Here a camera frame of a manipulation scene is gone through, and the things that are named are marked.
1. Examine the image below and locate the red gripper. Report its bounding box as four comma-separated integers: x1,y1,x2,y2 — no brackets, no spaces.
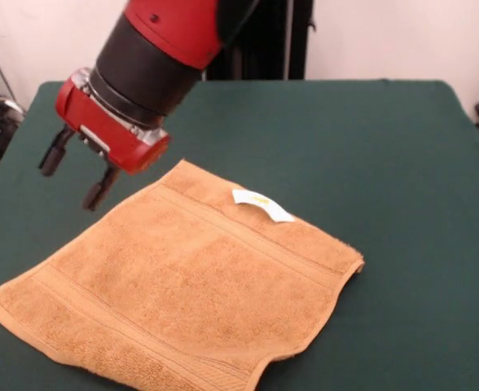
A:
37,67,172,213

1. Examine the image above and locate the tan terry towel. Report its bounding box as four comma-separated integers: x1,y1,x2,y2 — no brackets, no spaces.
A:
0,158,365,391

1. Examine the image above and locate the dark green table cloth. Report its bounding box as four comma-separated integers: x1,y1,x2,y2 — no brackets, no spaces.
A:
0,79,479,391

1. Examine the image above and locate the black robot pedestal stand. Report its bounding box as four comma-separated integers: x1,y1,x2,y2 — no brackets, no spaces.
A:
204,0,317,81

